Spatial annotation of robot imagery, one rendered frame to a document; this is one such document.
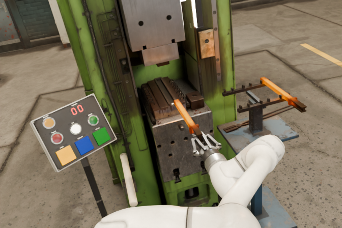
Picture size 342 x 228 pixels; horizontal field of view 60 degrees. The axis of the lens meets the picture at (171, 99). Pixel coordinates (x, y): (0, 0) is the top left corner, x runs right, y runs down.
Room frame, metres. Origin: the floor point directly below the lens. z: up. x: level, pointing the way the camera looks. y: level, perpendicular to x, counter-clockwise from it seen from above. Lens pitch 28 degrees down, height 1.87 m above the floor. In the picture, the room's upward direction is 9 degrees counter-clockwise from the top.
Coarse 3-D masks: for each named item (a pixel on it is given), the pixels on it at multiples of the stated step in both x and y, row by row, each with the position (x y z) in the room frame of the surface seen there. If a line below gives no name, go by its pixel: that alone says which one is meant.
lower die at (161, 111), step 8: (152, 80) 1.95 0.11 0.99; (168, 80) 1.90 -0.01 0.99; (144, 88) 1.87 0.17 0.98; (152, 88) 1.82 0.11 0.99; (160, 88) 1.78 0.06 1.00; (168, 88) 1.78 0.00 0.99; (152, 96) 1.72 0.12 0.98; (160, 96) 1.69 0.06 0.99; (176, 96) 1.65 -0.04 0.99; (152, 104) 1.61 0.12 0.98; (160, 104) 1.58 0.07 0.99; (168, 104) 1.55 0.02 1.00; (184, 104) 1.56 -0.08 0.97; (152, 112) 1.61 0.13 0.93; (160, 112) 1.53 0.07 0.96; (168, 112) 1.54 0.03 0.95; (176, 112) 1.55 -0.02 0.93
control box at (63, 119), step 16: (64, 112) 1.33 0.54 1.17; (80, 112) 1.35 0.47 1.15; (96, 112) 1.38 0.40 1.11; (32, 128) 1.28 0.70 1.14; (48, 128) 1.25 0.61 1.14; (64, 128) 1.28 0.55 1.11; (80, 128) 1.30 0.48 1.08; (96, 128) 1.33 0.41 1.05; (48, 144) 1.20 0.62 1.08; (64, 144) 1.23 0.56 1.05; (96, 144) 1.28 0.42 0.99
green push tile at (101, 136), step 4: (104, 128) 1.34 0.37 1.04; (96, 132) 1.31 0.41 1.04; (100, 132) 1.32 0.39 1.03; (104, 132) 1.32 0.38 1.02; (96, 136) 1.30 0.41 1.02; (100, 136) 1.30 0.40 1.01; (104, 136) 1.31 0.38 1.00; (108, 136) 1.32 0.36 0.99; (96, 140) 1.28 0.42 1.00; (100, 140) 1.29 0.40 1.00; (104, 140) 1.30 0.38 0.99; (100, 144) 1.28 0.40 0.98
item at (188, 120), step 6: (174, 102) 1.46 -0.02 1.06; (180, 102) 1.43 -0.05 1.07; (180, 108) 1.36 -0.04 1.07; (186, 114) 1.29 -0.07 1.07; (186, 120) 1.23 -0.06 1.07; (192, 120) 1.22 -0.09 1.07; (192, 126) 1.15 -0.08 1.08; (198, 126) 1.16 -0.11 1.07; (198, 132) 1.09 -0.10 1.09; (198, 138) 1.08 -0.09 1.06
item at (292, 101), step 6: (264, 78) 1.61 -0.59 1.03; (270, 84) 1.52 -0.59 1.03; (276, 90) 1.45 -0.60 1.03; (282, 90) 1.44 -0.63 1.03; (282, 96) 1.39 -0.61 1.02; (288, 96) 1.36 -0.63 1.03; (288, 102) 1.32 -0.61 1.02; (294, 102) 1.29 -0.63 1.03; (300, 102) 1.28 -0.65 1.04; (300, 108) 1.25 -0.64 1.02
